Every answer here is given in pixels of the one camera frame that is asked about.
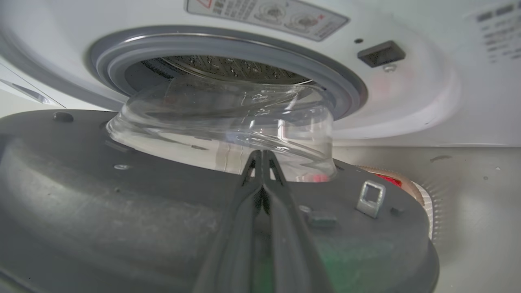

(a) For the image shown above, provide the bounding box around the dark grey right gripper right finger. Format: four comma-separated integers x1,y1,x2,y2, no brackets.
261,150,335,293

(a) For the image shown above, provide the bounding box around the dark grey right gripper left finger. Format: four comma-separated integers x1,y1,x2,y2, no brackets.
192,150,262,293

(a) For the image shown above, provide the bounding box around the grey washing machine door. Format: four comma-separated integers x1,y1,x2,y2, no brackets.
0,77,440,293

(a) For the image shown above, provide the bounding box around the grey rubber door gasket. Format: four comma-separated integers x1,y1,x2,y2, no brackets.
89,25,369,122

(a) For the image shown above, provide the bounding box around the white washing machine body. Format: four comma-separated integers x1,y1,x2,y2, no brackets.
0,0,521,148

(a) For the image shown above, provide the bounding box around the black door latch socket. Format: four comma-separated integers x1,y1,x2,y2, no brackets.
357,40,406,68

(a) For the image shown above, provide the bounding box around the red cloth item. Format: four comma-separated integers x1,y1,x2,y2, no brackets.
374,173,403,188

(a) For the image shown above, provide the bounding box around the white laundry basket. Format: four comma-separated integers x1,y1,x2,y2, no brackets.
358,165,438,245

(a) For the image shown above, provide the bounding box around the steel perforated drum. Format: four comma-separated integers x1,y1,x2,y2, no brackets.
161,55,312,85

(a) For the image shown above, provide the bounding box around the warning label sticker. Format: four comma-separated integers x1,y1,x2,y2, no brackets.
184,0,350,42

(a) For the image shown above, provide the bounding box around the printed text label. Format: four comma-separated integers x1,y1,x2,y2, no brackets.
474,2,521,63

